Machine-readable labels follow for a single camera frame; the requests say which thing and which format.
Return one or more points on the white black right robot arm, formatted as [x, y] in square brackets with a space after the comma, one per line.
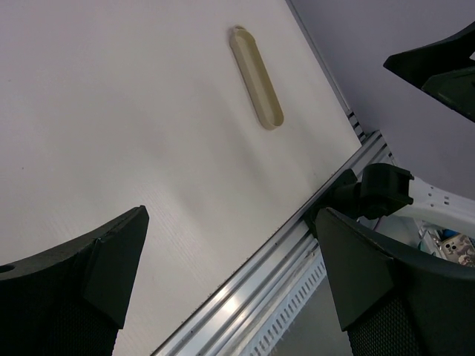
[389, 190]

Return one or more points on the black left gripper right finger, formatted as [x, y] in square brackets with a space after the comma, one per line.
[392, 299]

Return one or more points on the aluminium rail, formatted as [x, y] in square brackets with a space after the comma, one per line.
[222, 323]
[318, 54]

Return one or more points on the aluminium right side rail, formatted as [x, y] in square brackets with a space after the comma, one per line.
[318, 54]

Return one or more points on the white slotted cable duct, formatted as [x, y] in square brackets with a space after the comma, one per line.
[279, 314]

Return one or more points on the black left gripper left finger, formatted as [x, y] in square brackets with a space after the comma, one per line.
[73, 299]

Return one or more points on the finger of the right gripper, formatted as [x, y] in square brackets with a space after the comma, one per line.
[416, 66]
[454, 89]

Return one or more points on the beige oval cutlery tray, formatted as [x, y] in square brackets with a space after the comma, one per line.
[256, 78]

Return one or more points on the aluminium front rail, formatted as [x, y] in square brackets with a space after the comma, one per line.
[222, 323]

